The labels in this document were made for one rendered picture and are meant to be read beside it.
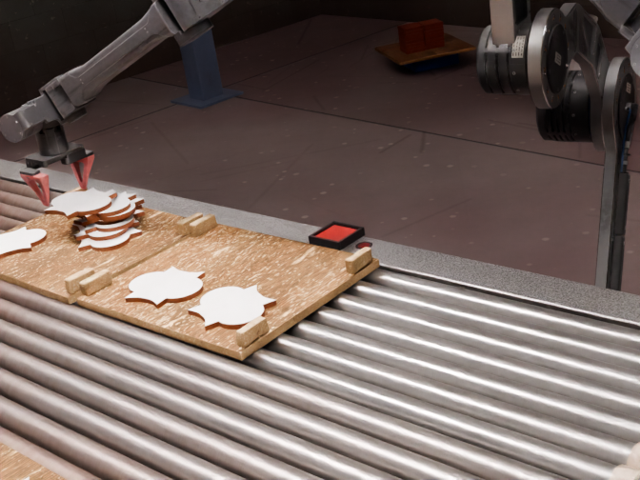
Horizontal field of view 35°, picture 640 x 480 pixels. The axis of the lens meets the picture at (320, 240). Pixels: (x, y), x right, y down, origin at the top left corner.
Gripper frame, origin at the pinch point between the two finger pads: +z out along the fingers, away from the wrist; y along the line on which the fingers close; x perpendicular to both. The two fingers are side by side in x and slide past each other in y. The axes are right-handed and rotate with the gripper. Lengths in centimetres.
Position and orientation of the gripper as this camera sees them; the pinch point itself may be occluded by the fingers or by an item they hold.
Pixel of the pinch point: (64, 193)
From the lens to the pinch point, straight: 212.5
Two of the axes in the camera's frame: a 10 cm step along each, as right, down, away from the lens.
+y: -6.1, 3.9, -7.0
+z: 1.2, 9.1, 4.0
